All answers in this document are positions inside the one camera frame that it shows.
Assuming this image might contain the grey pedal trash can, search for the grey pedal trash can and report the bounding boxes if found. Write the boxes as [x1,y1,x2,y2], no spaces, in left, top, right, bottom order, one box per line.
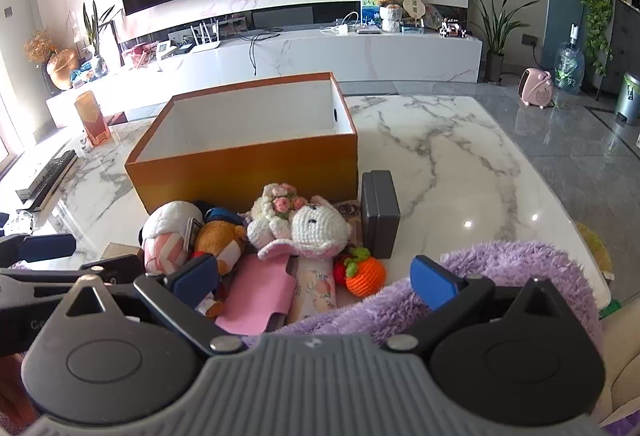
[612,71,640,126]

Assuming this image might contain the copper round vase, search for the copper round vase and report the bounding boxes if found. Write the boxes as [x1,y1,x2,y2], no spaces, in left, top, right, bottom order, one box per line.
[46,48,80,91]

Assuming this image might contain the white wrapped bouquet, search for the white wrapped bouquet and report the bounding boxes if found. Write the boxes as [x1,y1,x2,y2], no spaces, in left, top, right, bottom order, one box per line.
[379,5,404,34]

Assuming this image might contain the white wifi router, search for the white wifi router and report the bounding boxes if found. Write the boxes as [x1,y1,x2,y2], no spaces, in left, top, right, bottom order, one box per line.
[191,21,222,53]

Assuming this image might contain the round decorative fan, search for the round decorative fan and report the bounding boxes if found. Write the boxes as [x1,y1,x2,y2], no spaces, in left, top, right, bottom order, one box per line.
[402,0,426,28]

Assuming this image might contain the snake plant in vase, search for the snake plant in vase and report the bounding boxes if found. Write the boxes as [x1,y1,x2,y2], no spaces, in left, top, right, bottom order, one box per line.
[82,0,121,78]

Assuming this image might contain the brown teddy plush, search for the brown teddy plush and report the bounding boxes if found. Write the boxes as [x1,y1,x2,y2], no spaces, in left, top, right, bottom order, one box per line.
[192,219,249,318]

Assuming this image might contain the dark grey cabinet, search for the dark grey cabinet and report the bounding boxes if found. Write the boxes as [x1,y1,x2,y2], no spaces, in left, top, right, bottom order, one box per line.
[607,0,640,83]

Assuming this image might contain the small brown cardboard box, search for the small brown cardboard box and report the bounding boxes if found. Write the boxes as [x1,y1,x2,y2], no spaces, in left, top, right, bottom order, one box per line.
[102,242,146,262]

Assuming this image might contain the blue coin purse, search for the blue coin purse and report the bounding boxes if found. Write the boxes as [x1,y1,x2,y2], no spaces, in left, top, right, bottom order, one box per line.
[203,206,241,225]

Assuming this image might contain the water bottle with pump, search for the water bottle with pump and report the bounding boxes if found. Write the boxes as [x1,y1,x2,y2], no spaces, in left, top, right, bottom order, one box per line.
[555,23,586,96]

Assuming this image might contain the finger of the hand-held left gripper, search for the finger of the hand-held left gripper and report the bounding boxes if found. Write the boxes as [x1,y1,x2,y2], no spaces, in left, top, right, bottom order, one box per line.
[0,232,77,267]
[0,254,146,312]

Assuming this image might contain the black cable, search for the black cable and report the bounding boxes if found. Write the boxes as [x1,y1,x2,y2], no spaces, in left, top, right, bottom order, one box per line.
[248,29,282,77]

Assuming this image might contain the purple fuzzy garment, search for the purple fuzzy garment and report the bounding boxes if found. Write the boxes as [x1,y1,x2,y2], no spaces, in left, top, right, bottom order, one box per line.
[240,240,604,367]

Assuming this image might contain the floral fabric pouch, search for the floral fabric pouch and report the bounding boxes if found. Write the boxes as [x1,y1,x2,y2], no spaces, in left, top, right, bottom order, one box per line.
[292,261,337,321]

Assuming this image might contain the white crocheted bunny doll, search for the white crocheted bunny doll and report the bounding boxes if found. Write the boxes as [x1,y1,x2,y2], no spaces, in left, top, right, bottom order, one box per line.
[246,183,352,262]

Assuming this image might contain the dried orange flowers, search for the dried orange flowers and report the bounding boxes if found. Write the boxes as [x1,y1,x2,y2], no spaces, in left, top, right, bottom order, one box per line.
[23,29,59,65]

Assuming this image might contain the white marble television console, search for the white marble television console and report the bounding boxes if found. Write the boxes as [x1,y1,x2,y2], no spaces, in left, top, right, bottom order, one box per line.
[45,26,484,128]

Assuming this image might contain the grey hard case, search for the grey hard case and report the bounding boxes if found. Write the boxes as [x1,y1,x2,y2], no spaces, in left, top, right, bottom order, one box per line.
[360,170,402,260]

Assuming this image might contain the white pink striped plush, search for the white pink striped plush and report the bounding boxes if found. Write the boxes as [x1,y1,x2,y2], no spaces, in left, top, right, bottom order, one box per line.
[139,200,204,275]

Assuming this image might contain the long-leaf potted plant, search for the long-leaf potted plant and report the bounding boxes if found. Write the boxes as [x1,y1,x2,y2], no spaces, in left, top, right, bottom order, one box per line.
[460,0,527,85]

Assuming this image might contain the silver card box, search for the silver card box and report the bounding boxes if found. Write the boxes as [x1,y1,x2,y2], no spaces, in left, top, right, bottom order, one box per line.
[185,217,204,253]

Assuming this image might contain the pink pouch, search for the pink pouch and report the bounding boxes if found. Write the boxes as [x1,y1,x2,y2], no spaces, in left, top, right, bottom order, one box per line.
[216,258,300,336]

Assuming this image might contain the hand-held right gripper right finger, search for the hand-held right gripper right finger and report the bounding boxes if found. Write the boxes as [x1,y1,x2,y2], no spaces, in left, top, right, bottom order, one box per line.
[386,254,570,358]

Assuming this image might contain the black keyboard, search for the black keyboard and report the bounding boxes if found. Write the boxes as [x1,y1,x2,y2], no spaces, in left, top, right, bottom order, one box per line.
[15,149,79,212]

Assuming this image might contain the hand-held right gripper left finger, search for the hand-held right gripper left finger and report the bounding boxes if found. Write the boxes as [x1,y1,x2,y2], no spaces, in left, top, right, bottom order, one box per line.
[64,254,246,358]

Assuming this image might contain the orange crocheted persimmon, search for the orange crocheted persimmon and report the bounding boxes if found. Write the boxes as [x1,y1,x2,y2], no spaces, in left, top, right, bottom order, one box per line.
[333,246,388,298]

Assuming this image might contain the small toy figures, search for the small toy figures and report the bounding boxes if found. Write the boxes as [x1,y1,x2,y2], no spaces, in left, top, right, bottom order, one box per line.
[438,18,474,40]

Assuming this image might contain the orange translucent gift box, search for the orange translucent gift box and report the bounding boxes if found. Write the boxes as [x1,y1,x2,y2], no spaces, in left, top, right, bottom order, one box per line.
[74,91,112,147]

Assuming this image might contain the orange cardboard storage box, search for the orange cardboard storage box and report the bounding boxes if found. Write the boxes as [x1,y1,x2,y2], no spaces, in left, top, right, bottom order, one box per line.
[124,72,359,213]

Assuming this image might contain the blue green painted picture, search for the blue green painted picture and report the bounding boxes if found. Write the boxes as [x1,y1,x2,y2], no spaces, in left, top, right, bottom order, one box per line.
[359,0,384,25]

